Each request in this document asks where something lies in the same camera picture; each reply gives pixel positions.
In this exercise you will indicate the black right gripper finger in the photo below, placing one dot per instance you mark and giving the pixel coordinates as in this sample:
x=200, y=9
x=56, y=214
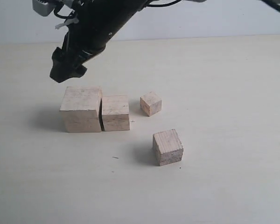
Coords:
x=59, y=66
x=78, y=72

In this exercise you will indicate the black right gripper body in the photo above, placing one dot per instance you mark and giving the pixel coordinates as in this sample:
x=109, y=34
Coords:
x=97, y=22

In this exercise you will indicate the second largest wooden cube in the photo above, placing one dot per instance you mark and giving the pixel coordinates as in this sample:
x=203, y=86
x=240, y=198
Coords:
x=115, y=113

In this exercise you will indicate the smallest wooden cube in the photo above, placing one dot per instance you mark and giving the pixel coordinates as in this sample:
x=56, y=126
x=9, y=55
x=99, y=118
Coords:
x=150, y=103

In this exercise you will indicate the medium small wooden cube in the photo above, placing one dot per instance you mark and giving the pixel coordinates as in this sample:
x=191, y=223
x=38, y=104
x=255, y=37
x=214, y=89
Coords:
x=168, y=147

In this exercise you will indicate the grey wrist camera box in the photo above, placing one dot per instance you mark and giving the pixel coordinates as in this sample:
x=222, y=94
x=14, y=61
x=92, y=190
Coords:
x=44, y=7

